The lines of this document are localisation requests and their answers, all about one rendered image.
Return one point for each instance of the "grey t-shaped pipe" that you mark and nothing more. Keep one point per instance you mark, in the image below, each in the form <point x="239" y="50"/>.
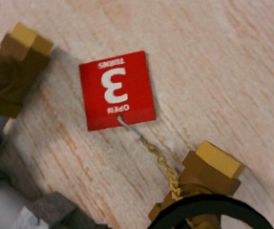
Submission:
<point x="208" y="172"/>

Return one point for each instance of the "red square tag with chain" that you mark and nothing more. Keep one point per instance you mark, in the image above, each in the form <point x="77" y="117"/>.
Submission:
<point x="120" y="86"/>

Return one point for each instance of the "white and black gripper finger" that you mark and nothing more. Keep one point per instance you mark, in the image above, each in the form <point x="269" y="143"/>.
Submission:
<point x="102" y="226"/>

